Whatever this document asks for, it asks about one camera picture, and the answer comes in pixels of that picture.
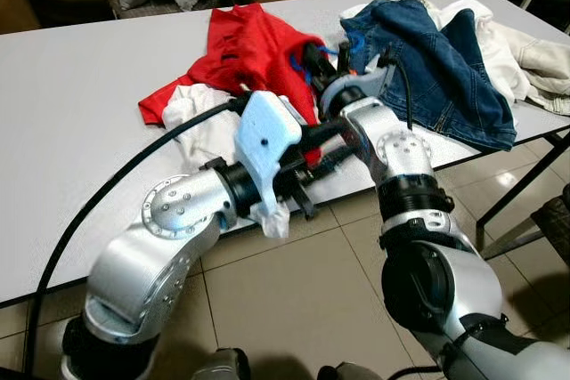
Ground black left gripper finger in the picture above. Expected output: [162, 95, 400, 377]
[303, 120, 350, 150]
[312, 150, 359, 182]

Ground blue plastic clothes hanger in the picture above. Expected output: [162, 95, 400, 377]
[287, 31, 368, 85]

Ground red shirt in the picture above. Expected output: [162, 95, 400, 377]
[138, 2, 326, 167]

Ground white shirt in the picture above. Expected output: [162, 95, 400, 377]
[162, 82, 268, 167]

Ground cream jacket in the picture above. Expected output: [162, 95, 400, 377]
[419, 0, 570, 118]

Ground grey robot left leg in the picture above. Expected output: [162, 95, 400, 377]
[191, 347, 252, 380]

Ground grey robot leg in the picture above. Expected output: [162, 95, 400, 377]
[319, 362, 384, 380]
[191, 347, 252, 380]

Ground grey robot right leg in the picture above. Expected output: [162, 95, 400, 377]
[319, 362, 384, 380]

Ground large white table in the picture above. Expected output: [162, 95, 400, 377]
[0, 0, 570, 310]

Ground dark woven metal chair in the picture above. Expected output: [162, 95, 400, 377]
[532, 186, 570, 265]

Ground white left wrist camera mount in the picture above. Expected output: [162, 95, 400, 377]
[233, 91, 304, 222]

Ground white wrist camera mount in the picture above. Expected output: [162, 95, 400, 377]
[233, 91, 304, 222]
[349, 60, 399, 103]

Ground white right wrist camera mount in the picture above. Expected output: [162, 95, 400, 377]
[349, 60, 399, 103]

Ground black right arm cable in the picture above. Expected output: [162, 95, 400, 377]
[379, 53, 415, 132]

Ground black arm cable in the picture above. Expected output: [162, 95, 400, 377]
[379, 53, 415, 132]
[22, 100, 246, 376]

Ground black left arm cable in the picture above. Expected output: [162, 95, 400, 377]
[22, 100, 246, 376]

